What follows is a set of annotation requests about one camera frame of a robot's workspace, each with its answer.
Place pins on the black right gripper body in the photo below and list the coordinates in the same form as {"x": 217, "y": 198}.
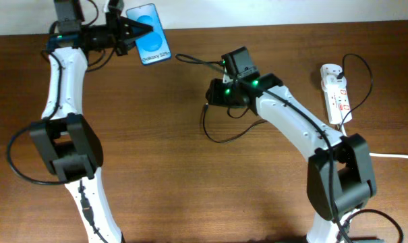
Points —
{"x": 225, "y": 92}

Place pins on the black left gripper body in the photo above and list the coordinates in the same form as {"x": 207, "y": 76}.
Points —
{"x": 110, "y": 36}

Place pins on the blue Galaxy smartphone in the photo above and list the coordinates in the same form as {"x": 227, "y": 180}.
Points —
{"x": 152, "y": 47}

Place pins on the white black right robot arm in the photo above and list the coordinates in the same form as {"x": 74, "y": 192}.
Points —
{"x": 340, "y": 179}

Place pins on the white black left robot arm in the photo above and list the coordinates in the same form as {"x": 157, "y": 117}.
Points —
{"x": 65, "y": 141}

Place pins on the white USB charger adapter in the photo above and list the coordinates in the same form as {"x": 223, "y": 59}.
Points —
{"x": 330, "y": 77}

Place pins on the white power strip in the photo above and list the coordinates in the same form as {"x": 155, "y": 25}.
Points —
{"x": 337, "y": 106}

